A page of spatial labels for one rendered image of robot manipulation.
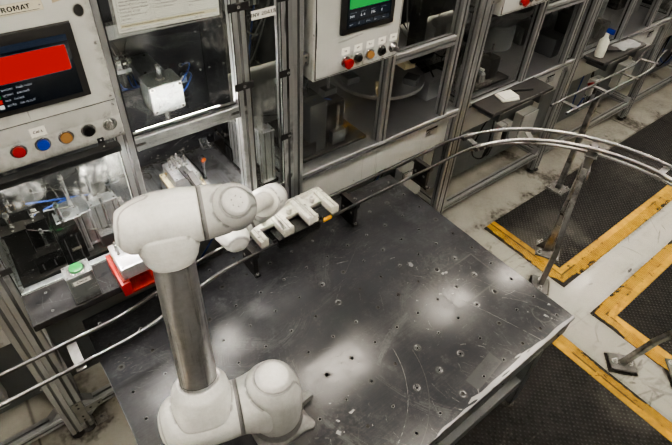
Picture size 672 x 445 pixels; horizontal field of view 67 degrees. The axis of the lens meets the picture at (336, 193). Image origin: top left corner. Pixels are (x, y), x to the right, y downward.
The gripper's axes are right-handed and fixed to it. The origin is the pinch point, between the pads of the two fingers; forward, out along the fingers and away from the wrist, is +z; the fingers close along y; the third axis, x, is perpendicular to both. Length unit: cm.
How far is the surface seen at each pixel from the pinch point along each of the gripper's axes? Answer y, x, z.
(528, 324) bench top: -31, -80, -112
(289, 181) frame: -10.0, -38.7, -13.0
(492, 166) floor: -100, -233, 6
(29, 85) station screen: 60, 40, -16
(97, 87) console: 54, 24, -14
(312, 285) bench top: -32, -25, -49
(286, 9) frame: 63, -38, -13
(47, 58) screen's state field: 66, 34, -16
